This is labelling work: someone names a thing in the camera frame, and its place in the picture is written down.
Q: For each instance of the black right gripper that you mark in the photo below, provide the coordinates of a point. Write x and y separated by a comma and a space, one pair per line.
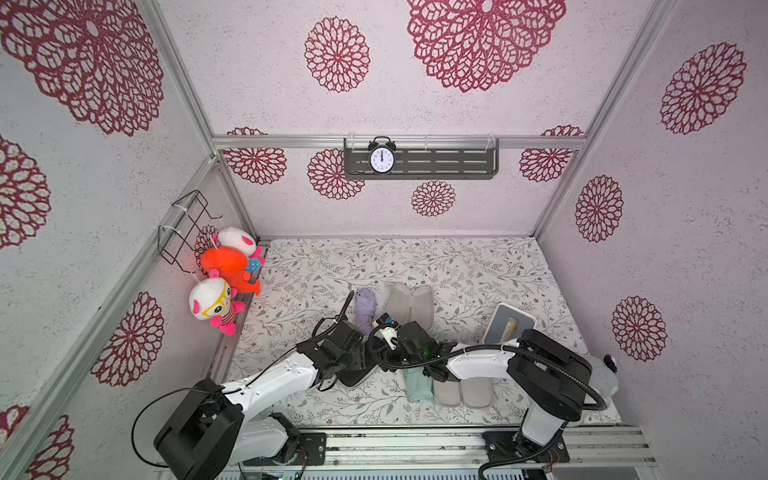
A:
402, 339

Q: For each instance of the black umbrella case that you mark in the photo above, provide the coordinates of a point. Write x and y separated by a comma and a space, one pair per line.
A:
360, 372

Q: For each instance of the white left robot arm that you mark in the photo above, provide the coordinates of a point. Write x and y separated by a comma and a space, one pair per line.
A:
217, 425

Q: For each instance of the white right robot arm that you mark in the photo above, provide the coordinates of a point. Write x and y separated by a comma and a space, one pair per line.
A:
555, 379

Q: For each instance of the mint green folded umbrella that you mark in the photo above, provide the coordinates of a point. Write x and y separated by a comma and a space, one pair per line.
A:
418, 385

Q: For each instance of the open mint umbrella case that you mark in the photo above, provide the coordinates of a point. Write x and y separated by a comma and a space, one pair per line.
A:
474, 393

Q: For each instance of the white rimmed grey tray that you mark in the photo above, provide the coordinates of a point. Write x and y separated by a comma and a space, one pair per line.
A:
501, 314

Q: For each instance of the beige roll in tray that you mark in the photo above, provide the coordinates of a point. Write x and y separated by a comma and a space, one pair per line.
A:
510, 331

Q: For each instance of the white plush with yellow glasses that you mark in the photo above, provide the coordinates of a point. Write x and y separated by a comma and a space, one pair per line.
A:
212, 300

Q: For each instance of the orange plush whale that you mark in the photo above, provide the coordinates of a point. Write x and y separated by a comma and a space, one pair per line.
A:
230, 265

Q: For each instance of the white pink plush doll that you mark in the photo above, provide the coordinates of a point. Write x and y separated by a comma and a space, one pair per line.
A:
243, 242

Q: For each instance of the black alarm clock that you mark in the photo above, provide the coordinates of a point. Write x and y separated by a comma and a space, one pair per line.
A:
382, 154

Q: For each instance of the grey husky plush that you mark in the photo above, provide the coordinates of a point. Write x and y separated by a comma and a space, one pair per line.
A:
604, 377

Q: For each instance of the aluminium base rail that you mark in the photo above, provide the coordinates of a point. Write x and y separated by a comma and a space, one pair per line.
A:
440, 452

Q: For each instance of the grey wall shelf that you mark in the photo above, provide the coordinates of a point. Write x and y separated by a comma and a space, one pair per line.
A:
425, 163

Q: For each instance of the black wire wall rack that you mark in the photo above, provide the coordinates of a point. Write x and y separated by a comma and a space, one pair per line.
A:
175, 242

